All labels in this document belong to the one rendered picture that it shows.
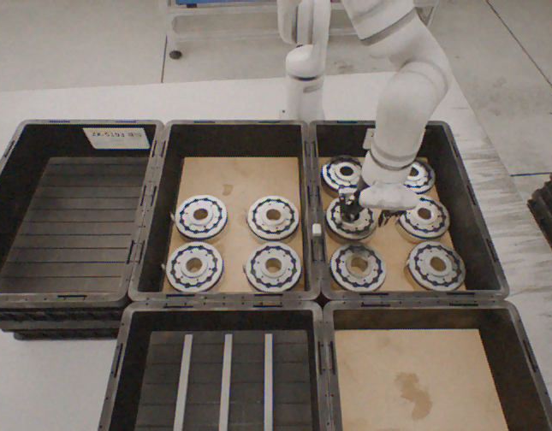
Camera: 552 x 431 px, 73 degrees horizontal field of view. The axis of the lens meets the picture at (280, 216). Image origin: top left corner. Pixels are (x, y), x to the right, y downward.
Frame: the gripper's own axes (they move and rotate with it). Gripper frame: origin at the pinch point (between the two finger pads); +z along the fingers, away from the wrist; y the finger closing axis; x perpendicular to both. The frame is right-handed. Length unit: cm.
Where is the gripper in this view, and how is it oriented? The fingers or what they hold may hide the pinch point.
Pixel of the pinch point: (366, 219)
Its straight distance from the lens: 77.3
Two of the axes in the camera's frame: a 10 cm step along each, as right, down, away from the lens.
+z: -0.2, 5.5, 8.4
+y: -10.0, -0.6, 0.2
